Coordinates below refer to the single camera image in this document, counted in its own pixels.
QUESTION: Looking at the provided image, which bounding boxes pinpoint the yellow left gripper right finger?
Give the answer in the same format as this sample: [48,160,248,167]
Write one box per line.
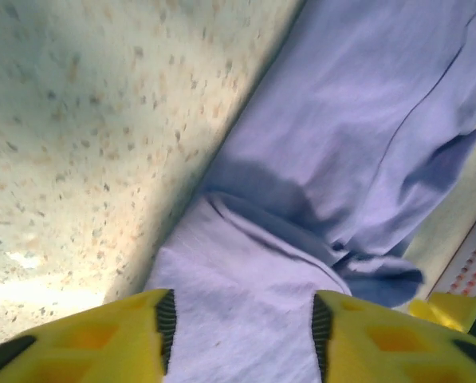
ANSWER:
[311,290,476,383]

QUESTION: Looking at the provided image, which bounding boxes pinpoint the purple t-shirt with white print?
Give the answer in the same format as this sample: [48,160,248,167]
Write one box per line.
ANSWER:
[144,0,476,383]

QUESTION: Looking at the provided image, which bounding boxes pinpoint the lavender plastic basket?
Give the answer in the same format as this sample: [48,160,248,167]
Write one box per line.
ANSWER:
[431,195,476,298]

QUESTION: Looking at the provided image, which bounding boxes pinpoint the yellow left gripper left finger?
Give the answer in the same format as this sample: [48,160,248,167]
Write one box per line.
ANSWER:
[0,287,178,383]

